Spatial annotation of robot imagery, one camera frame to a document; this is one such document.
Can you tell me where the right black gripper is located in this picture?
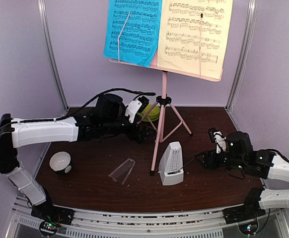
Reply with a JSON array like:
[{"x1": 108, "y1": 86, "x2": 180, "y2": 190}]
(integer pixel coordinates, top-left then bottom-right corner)
[{"x1": 195, "y1": 148, "x2": 246, "y2": 171}]

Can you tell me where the pink music stand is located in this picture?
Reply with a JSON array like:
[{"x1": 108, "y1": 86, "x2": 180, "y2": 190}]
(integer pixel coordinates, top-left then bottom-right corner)
[{"x1": 108, "y1": 57, "x2": 222, "y2": 177}]

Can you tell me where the grey metronome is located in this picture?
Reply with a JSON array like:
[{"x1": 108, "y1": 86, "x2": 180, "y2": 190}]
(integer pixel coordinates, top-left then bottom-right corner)
[{"x1": 158, "y1": 141, "x2": 184, "y2": 186}]

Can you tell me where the clear metronome front cover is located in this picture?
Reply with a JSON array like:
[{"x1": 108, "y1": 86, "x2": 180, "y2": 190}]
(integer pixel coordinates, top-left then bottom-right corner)
[{"x1": 108, "y1": 158, "x2": 136, "y2": 185}]

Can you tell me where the blue sheet music paper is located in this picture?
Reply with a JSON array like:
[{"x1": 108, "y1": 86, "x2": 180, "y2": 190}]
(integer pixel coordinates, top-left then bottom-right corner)
[{"x1": 103, "y1": 0, "x2": 162, "y2": 67}]

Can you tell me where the yellow paper sheet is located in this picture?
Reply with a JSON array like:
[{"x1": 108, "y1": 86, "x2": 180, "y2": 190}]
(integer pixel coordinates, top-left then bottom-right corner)
[{"x1": 157, "y1": 0, "x2": 233, "y2": 81}]

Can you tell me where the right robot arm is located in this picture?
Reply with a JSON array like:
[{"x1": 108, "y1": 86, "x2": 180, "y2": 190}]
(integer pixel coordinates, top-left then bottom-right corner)
[{"x1": 194, "y1": 128, "x2": 289, "y2": 219}]

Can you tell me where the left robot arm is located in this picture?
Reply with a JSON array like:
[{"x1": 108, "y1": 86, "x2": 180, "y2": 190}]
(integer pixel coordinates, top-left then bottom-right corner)
[{"x1": 0, "y1": 93, "x2": 149, "y2": 220}]

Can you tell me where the green bowl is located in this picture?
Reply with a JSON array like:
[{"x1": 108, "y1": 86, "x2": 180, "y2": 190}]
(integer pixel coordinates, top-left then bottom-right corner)
[{"x1": 143, "y1": 104, "x2": 160, "y2": 121}]

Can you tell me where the white bowl dark outside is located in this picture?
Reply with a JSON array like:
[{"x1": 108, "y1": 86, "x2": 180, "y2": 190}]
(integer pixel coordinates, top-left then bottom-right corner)
[{"x1": 49, "y1": 151, "x2": 72, "y2": 175}]

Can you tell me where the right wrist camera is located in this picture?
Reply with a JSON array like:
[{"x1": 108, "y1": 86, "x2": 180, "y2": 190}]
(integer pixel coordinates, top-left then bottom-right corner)
[{"x1": 208, "y1": 127, "x2": 227, "y2": 154}]

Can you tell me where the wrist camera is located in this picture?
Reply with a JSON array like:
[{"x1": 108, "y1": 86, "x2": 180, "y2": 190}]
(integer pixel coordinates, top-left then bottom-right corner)
[
  {"x1": 125, "y1": 96, "x2": 149, "y2": 123},
  {"x1": 208, "y1": 127, "x2": 227, "y2": 154}
]

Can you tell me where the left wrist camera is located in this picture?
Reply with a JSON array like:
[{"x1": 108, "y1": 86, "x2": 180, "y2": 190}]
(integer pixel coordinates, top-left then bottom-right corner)
[{"x1": 125, "y1": 96, "x2": 149, "y2": 123}]

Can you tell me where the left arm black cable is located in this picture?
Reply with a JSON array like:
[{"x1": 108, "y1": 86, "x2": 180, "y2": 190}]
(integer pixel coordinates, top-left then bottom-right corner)
[{"x1": 0, "y1": 87, "x2": 156, "y2": 172}]

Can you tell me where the aluminium front rail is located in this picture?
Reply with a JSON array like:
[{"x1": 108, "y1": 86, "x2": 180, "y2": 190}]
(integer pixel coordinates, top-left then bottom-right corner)
[{"x1": 3, "y1": 196, "x2": 289, "y2": 238}]

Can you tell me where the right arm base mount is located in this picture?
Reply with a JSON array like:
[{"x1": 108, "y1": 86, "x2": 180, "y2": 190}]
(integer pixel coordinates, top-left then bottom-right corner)
[{"x1": 222, "y1": 205, "x2": 266, "y2": 237}]

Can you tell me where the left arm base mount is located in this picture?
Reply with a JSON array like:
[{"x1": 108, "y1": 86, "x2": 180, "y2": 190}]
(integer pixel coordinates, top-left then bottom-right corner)
[{"x1": 31, "y1": 206, "x2": 74, "y2": 237}]

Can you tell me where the right frame post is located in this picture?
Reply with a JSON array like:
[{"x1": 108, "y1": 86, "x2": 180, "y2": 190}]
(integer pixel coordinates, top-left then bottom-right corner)
[{"x1": 226, "y1": 0, "x2": 258, "y2": 114}]

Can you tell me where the frame post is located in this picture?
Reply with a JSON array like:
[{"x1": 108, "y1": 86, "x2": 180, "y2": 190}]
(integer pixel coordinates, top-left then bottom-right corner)
[
  {"x1": 226, "y1": 0, "x2": 258, "y2": 114},
  {"x1": 37, "y1": 0, "x2": 69, "y2": 112}
]

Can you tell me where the left frame post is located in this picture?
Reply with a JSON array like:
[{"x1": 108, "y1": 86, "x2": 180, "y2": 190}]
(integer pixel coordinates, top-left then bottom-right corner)
[{"x1": 37, "y1": 0, "x2": 69, "y2": 112}]

